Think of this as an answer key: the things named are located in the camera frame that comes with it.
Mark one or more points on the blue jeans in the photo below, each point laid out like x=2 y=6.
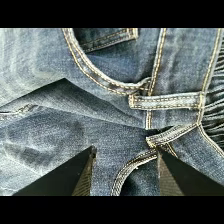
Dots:
x=110 y=83

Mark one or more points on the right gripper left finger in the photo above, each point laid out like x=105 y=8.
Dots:
x=70 y=176

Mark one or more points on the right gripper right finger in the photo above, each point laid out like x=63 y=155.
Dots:
x=186 y=180

